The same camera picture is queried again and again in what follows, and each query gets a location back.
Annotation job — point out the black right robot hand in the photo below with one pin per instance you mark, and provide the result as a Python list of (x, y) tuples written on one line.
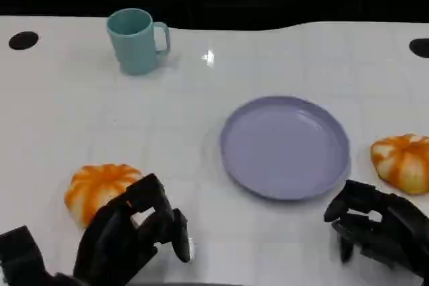
[(395, 229)]

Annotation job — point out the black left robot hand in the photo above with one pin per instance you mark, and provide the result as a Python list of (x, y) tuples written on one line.
[(114, 232)]

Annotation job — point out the orange and white toy bread roll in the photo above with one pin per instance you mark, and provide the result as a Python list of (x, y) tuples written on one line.
[(94, 189), (402, 162)]

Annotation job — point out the lilac plate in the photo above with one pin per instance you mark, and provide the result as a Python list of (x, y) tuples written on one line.
[(285, 148)]

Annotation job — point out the black round table grommet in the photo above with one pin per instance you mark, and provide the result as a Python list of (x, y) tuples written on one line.
[(420, 47), (23, 40)]

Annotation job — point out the pale green mug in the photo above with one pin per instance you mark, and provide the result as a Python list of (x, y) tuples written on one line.
[(134, 48)]

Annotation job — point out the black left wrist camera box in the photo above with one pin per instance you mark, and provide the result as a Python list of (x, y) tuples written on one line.
[(20, 256)]

